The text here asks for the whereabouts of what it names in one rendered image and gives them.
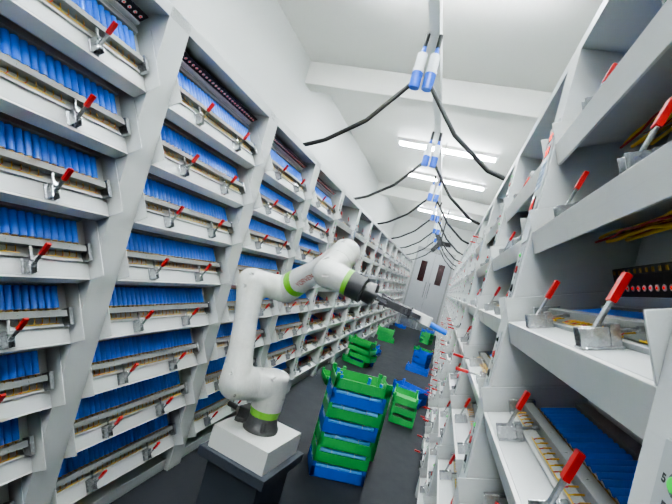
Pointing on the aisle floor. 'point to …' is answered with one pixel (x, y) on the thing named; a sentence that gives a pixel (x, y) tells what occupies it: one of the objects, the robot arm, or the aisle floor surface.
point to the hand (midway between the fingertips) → (420, 317)
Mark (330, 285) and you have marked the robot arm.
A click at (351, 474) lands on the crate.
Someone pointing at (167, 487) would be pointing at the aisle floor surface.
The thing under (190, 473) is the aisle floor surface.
